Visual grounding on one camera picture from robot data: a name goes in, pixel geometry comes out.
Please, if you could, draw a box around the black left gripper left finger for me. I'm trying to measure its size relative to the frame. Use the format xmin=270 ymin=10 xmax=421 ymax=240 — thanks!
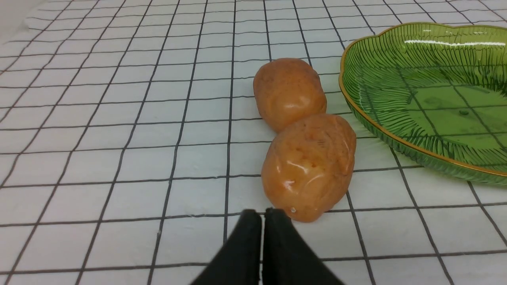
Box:
xmin=192 ymin=209 xmax=262 ymax=285

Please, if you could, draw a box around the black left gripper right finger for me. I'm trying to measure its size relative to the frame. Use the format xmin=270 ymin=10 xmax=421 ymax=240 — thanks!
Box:
xmin=262 ymin=209 xmax=343 ymax=285

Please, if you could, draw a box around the orange potato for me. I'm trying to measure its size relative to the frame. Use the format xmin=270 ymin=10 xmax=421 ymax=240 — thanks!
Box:
xmin=261 ymin=114 xmax=356 ymax=222
xmin=252 ymin=58 xmax=327 ymax=133

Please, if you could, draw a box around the white grid tablecloth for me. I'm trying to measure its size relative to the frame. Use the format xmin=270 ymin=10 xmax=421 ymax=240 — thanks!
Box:
xmin=0 ymin=0 xmax=506 ymax=285

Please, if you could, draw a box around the green glass plate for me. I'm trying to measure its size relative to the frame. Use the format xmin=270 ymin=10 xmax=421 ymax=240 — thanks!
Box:
xmin=339 ymin=22 xmax=507 ymax=186

